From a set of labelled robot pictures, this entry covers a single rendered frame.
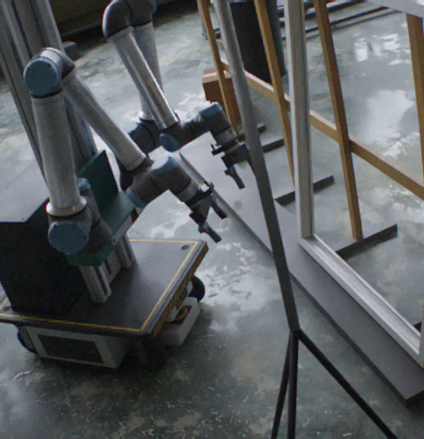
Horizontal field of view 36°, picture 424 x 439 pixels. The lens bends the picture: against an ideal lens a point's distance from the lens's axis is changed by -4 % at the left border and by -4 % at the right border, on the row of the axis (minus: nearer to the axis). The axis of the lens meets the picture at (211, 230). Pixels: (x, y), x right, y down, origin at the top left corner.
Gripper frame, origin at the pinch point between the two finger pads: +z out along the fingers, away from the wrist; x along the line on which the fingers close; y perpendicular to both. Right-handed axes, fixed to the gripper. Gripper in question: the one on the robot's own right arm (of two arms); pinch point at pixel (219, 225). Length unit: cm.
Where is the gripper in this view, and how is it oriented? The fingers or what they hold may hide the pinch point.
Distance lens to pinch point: 254.7
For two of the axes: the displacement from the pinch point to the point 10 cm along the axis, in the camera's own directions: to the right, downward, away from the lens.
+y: -7.7, 3.7, 5.2
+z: 6.1, 6.6, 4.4
